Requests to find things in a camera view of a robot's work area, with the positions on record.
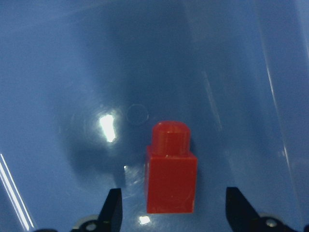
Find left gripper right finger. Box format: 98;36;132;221
225;187;292;232

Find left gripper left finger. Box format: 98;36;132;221
72;188;123;232

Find red block from tray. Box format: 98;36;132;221
144;120;198;214

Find blue plastic tray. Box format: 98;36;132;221
0;0;309;232

